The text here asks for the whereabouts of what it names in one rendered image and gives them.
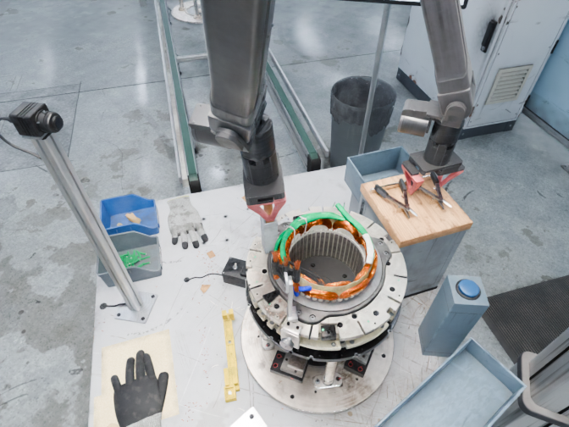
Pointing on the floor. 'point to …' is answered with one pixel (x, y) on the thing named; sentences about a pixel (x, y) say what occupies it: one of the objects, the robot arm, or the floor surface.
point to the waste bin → (351, 139)
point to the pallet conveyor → (184, 157)
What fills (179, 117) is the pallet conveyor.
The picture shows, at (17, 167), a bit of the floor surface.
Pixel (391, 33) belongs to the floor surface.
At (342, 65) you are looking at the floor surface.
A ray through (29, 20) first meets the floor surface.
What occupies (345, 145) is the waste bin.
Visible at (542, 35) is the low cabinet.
